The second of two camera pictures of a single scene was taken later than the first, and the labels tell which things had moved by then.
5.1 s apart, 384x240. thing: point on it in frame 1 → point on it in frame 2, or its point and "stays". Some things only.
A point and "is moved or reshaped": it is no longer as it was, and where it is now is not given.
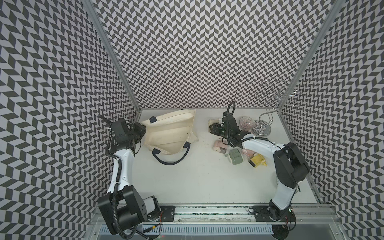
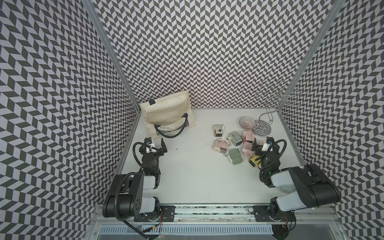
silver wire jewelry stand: [274, 94] stays
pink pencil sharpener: [248, 152] stays
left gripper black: [141, 128] → [160, 150]
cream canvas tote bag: [170, 133] is moved or reshaped
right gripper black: [216, 128] → [255, 146]
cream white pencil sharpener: [216, 121] is moved or reshaped
